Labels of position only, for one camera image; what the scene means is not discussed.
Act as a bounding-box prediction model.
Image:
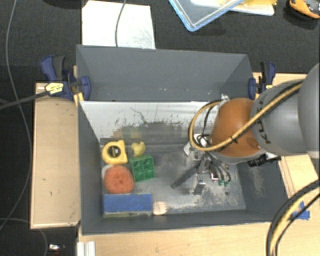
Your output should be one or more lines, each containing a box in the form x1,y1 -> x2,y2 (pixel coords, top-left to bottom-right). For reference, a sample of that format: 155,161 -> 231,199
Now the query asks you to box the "orange round scrubber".
103,165 -> 136,195

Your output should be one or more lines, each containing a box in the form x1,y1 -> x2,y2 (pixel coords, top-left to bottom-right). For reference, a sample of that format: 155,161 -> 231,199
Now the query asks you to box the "black cylinder on white bracket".
247,152 -> 282,168

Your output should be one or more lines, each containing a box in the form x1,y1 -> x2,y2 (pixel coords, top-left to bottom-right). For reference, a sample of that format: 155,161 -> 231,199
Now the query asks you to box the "grey metal bin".
75,44 -> 289,236

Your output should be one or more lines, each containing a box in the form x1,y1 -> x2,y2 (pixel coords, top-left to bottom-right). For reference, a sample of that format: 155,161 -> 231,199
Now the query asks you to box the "pale wooden brush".
152,201 -> 168,217

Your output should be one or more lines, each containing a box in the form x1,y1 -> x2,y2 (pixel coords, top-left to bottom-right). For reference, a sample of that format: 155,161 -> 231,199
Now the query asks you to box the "pale wood board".
29,82 -> 82,230

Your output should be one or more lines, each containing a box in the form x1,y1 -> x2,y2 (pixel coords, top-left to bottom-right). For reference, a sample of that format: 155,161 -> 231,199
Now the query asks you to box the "green building block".
128,153 -> 156,183

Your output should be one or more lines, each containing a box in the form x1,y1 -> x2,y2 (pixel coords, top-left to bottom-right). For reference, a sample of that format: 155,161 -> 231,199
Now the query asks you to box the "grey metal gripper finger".
193,174 -> 207,196
170,165 -> 199,189

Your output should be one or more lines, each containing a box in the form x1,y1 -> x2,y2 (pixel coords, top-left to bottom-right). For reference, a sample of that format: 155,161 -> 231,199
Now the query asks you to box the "yellow tape measure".
101,139 -> 129,165

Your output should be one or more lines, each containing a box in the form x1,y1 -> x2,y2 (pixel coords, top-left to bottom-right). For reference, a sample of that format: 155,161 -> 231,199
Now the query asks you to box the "blue sponge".
102,192 -> 153,218

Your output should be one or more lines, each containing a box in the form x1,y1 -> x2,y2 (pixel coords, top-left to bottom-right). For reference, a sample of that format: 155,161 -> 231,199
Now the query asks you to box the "yellow toy duck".
130,141 -> 147,158

